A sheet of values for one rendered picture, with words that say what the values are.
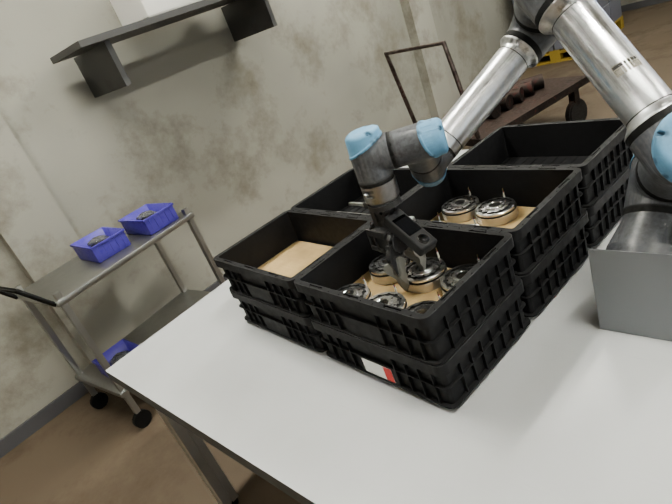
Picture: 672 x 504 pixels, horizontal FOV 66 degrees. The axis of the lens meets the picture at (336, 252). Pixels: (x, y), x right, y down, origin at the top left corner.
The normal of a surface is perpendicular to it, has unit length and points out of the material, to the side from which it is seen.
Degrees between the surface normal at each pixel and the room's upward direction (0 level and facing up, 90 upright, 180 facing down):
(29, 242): 90
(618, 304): 90
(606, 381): 0
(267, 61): 90
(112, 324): 90
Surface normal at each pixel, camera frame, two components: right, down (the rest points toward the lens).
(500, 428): -0.33, -0.84
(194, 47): 0.70, 0.07
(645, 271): -0.64, 0.53
